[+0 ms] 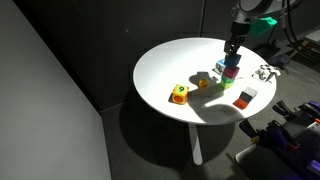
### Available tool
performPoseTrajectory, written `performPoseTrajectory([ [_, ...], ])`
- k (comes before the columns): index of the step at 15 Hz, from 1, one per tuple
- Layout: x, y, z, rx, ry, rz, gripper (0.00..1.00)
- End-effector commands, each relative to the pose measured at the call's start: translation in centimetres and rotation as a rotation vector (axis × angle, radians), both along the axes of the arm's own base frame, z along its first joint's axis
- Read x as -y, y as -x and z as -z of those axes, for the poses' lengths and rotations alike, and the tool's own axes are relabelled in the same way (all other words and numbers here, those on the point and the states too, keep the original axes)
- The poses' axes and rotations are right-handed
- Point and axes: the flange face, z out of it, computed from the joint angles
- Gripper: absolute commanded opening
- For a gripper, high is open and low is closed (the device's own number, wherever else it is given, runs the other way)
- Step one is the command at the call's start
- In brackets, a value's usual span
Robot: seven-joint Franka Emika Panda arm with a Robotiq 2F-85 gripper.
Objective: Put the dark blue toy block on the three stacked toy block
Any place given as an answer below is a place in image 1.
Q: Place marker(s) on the yellow orange number nine cube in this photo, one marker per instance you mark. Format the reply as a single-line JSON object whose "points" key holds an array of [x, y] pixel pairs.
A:
{"points": [[180, 94]]}

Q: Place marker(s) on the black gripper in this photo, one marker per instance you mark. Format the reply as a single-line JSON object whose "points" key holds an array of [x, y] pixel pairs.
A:
{"points": [[239, 31]]}

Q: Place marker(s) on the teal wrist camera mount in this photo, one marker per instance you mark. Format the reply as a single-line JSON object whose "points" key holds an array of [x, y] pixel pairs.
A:
{"points": [[263, 25]]}

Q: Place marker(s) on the magenta toy block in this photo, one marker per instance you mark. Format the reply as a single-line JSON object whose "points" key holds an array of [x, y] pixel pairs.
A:
{"points": [[231, 72]]}

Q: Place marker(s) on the orange ball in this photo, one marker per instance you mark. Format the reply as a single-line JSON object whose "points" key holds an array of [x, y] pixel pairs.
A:
{"points": [[203, 83]]}

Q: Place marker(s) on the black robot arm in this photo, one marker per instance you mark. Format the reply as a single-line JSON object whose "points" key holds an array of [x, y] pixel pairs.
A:
{"points": [[260, 6]]}

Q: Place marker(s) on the grey metal base plate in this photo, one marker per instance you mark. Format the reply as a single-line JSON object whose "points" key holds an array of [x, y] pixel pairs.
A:
{"points": [[256, 163]]}

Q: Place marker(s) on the lime green toy block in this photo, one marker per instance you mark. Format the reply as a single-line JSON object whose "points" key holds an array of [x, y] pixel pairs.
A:
{"points": [[226, 85]]}

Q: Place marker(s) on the black checkered cube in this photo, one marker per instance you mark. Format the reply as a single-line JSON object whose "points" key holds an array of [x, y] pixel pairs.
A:
{"points": [[266, 72]]}

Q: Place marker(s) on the black bundle on floor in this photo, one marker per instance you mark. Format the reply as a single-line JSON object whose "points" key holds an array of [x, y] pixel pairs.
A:
{"points": [[278, 60]]}

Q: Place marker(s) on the black purple clamp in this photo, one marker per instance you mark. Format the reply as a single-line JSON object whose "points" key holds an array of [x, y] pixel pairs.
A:
{"points": [[285, 109], [270, 135]]}

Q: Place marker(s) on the grey toy block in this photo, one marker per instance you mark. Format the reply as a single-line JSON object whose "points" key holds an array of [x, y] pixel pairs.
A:
{"points": [[248, 94]]}

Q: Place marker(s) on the white table leg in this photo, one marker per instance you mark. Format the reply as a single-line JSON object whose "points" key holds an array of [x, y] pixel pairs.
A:
{"points": [[196, 145]]}

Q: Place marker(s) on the dark blue toy block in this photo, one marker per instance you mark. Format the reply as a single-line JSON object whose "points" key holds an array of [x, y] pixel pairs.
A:
{"points": [[232, 60]]}

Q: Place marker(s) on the orange toy block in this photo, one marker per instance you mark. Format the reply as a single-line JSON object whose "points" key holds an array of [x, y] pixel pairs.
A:
{"points": [[240, 103]]}

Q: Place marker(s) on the wooden chair leg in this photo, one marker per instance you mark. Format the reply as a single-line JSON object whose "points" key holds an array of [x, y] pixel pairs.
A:
{"points": [[297, 49]]}

